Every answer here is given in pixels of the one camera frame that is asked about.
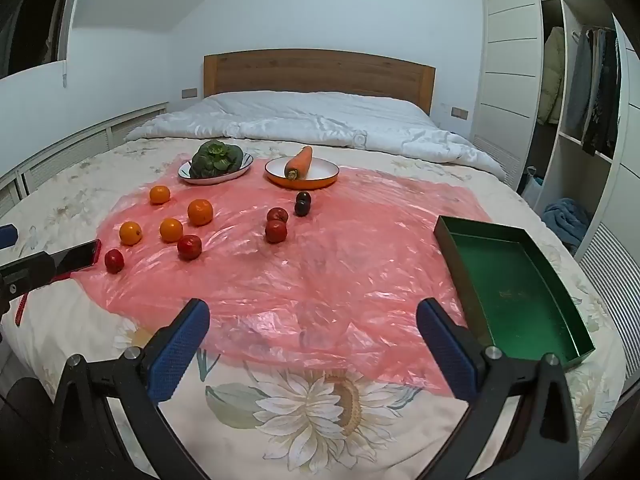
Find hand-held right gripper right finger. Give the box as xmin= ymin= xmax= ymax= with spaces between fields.
xmin=416 ymin=297 xmax=583 ymax=480

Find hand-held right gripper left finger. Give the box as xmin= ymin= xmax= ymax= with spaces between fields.
xmin=50 ymin=298 xmax=211 ymax=480

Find green rectangular tray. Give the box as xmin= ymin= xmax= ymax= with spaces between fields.
xmin=433 ymin=215 xmax=596 ymax=373

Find red smartphone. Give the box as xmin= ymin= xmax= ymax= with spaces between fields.
xmin=50 ymin=239 xmax=102 ymax=281

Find pink plastic sheet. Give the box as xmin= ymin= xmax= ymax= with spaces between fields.
xmin=95 ymin=157 xmax=493 ymax=396

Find floral bedsheet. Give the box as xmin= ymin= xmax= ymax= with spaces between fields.
xmin=0 ymin=137 xmax=626 ymax=480

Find blue towel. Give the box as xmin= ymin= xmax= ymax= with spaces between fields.
xmin=542 ymin=198 xmax=593 ymax=248

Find white plastic bag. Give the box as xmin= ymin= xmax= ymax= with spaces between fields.
xmin=520 ymin=164 xmax=546 ymax=211

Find white plate with blue rim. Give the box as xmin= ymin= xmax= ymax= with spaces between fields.
xmin=178 ymin=152 xmax=254 ymax=186

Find green leafy vegetable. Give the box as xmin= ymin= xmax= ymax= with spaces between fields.
xmin=189 ymin=140 xmax=245 ymax=179

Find orange bowl with white inside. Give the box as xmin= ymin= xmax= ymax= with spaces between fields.
xmin=264 ymin=156 xmax=341 ymax=190

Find orange carrot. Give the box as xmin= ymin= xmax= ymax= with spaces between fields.
xmin=284 ymin=146 xmax=313 ymax=181

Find white quilt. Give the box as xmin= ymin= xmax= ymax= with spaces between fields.
xmin=125 ymin=91 xmax=507 ymax=178

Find light green hanging jacket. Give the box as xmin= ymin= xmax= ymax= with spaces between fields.
xmin=537 ymin=26 xmax=566 ymax=125

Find white wardrobe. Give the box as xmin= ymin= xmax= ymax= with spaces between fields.
xmin=470 ymin=0 xmax=640 ymax=321

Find wooden headboard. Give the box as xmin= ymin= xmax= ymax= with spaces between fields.
xmin=203 ymin=49 xmax=436 ymax=115

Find dark hanging clothes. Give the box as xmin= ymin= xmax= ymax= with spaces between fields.
xmin=567 ymin=25 xmax=623 ymax=157

